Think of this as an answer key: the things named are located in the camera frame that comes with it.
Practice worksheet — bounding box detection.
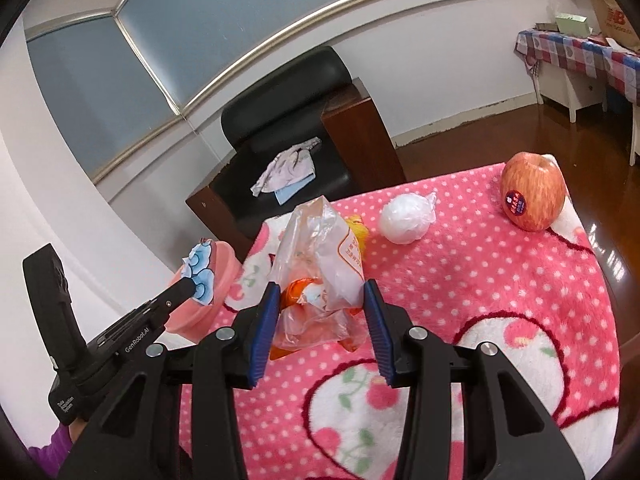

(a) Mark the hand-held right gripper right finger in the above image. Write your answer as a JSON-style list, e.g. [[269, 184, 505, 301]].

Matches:
[[364, 280, 586, 480]]

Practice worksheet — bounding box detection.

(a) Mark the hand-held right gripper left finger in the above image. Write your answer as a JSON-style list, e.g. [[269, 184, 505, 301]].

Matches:
[[57, 281, 282, 480]]

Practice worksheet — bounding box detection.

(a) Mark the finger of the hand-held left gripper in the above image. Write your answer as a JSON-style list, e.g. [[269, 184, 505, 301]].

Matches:
[[140, 279, 197, 322]]

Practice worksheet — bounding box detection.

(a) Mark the blue white printed wrapper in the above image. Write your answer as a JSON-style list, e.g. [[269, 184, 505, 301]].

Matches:
[[182, 241, 219, 306]]

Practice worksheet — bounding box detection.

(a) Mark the pink plastic bin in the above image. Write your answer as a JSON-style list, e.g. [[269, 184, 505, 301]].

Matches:
[[165, 240, 242, 336]]

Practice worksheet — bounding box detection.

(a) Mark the clear plastic bag orange print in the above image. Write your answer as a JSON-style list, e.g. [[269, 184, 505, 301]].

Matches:
[[270, 196, 369, 361]]

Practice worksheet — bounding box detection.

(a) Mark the person's left forearm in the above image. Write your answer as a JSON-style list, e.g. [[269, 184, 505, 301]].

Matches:
[[27, 422, 81, 478]]

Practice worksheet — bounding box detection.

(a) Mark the yellow fruit peel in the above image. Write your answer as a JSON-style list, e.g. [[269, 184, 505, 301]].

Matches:
[[346, 214, 372, 262]]

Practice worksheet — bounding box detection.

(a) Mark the pink polka dot blanket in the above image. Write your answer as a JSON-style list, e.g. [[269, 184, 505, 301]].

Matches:
[[177, 154, 623, 480]]

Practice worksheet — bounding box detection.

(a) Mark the white plastic bag ball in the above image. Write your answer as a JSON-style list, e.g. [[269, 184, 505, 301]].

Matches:
[[379, 190, 439, 246]]

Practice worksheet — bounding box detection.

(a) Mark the light blue cloth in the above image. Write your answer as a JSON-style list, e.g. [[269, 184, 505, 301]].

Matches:
[[274, 172, 317, 206]]

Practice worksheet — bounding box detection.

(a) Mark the floral grey cloth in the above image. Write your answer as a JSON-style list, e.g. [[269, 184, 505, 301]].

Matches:
[[250, 137, 322, 197]]

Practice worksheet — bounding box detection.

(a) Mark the red apple with sticker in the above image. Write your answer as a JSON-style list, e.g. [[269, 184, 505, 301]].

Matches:
[[500, 151, 567, 232]]

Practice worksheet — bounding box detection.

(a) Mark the black leather armchair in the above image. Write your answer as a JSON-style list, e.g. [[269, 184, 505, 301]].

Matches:
[[185, 46, 407, 261]]

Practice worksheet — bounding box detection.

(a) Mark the large frosted window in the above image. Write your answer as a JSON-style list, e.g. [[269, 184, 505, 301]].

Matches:
[[25, 0, 601, 186]]

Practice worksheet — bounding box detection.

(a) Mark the white cabinet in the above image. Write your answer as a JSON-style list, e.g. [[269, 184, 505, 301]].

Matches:
[[537, 62, 608, 123]]

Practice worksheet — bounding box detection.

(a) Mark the checkered cloth side table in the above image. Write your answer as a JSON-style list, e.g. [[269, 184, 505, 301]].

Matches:
[[514, 27, 640, 106]]

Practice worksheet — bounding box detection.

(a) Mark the pale green box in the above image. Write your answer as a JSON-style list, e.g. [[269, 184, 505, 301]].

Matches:
[[555, 13, 592, 36]]

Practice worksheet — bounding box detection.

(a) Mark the brown paper shopping bag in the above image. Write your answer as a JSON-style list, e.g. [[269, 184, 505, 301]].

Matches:
[[584, 0, 640, 53]]

